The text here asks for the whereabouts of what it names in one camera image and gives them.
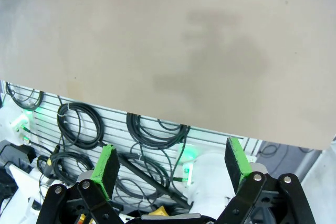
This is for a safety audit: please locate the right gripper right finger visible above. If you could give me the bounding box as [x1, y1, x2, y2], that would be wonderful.
[216, 136, 316, 224]

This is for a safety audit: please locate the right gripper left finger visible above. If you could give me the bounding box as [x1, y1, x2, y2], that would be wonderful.
[36, 144, 127, 224]

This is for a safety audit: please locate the black metal rod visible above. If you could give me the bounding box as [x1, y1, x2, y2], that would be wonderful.
[118, 153, 191, 208]

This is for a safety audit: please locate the yellow plug connector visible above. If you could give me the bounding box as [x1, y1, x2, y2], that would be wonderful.
[148, 205, 170, 224]

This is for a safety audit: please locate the black power adapter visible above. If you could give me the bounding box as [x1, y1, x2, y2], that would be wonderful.
[0, 140, 36, 168]

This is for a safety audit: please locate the coiled black cable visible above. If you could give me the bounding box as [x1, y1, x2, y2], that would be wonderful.
[36, 152, 95, 187]
[57, 102, 105, 151]
[115, 142, 171, 206]
[5, 81, 45, 111]
[126, 112, 190, 154]

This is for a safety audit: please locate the white plastic bracket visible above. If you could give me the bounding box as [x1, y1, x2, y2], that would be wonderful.
[0, 165, 53, 224]

